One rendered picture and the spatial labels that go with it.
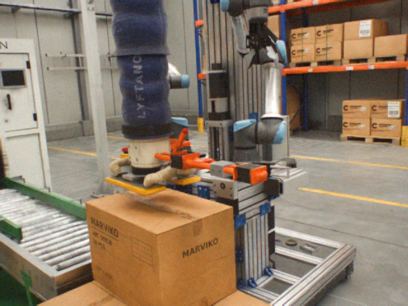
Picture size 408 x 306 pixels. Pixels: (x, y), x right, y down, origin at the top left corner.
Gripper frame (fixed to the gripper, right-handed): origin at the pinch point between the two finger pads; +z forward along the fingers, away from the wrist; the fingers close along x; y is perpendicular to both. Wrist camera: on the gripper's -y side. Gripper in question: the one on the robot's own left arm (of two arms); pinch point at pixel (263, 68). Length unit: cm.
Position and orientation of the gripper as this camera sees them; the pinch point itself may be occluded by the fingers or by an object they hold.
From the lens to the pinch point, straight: 175.0
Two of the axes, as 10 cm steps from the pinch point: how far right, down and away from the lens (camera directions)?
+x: 7.4, 0.9, -6.7
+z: 0.5, 9.8, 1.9
